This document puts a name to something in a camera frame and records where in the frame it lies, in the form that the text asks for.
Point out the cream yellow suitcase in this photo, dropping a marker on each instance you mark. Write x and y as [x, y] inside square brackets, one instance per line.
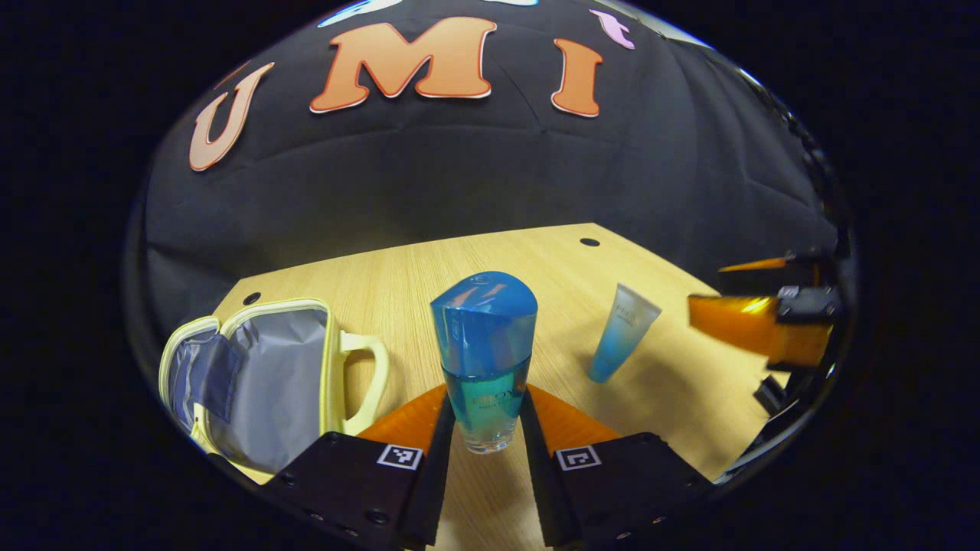
[283, 383]

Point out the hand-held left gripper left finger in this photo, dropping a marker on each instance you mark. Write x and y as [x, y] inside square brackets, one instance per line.
[438, 467]

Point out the light blue skincare tube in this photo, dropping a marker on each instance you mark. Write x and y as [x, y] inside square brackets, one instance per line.
[622, 337]

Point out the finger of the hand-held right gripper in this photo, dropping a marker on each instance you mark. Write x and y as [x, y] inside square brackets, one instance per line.
[750, 321]
[788, 269]

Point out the black backdrop cloth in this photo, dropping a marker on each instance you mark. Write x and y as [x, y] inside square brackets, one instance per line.
[459, 168]

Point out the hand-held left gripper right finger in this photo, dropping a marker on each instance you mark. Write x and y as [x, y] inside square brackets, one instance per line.
[540, 482]

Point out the blue skincare bottle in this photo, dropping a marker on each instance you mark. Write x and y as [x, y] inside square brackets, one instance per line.
[484, 337]

